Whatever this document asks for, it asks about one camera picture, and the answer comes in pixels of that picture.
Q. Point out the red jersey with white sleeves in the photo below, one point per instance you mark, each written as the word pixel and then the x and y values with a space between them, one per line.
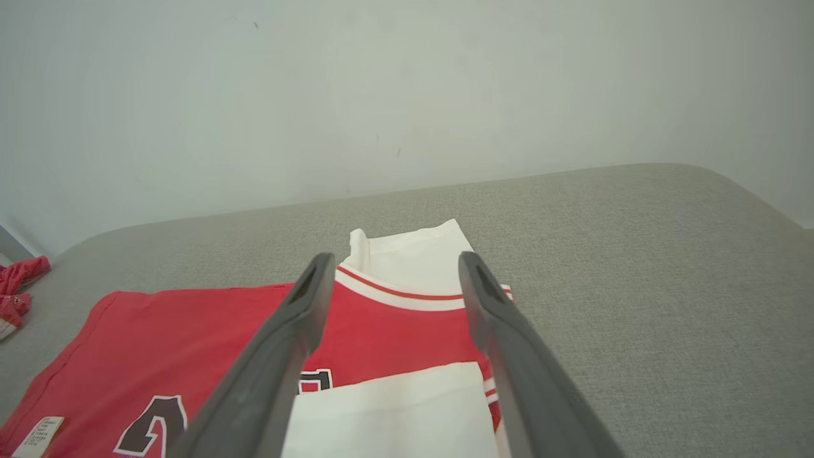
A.
pixel 191 331

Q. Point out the red shorts with white trim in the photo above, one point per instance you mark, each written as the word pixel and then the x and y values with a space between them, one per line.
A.
pixel 22 273

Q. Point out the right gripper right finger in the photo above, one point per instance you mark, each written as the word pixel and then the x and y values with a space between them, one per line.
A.
pixel 521 381

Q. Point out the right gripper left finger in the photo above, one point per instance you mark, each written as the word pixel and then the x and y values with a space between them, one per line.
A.
pixel 267 369

